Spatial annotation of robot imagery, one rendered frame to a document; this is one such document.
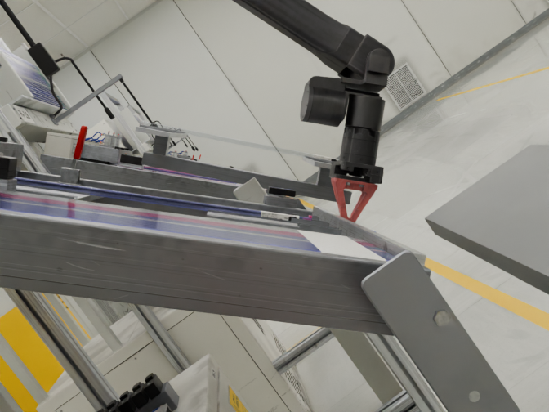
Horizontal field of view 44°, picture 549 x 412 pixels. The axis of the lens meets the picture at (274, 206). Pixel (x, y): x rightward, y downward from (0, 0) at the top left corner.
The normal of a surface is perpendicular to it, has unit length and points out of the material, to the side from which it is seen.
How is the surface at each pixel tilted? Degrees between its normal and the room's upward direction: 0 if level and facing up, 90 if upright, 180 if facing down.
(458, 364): 90
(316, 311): 90
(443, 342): 90
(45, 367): 90
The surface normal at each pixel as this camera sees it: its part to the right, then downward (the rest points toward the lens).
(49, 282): 0.08, 0.07
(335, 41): -0.04, -0.14
